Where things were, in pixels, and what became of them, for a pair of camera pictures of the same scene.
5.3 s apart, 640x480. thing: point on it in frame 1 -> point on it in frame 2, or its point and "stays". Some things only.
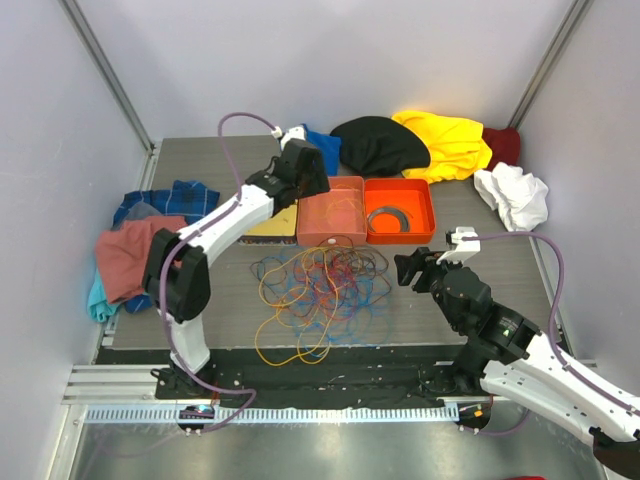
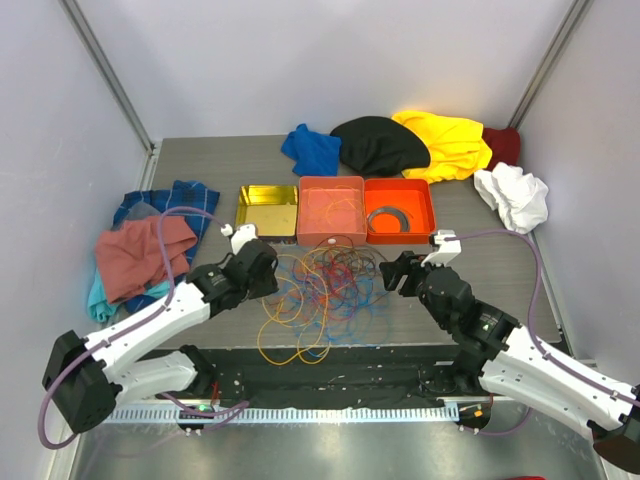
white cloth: (520, 199) stays
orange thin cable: (304, 287) stays
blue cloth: (329, 147) stays
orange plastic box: (413, 196) stays
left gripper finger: (319, 181) -> (271, 264)
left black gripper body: (303, 186) -> (246, 288)
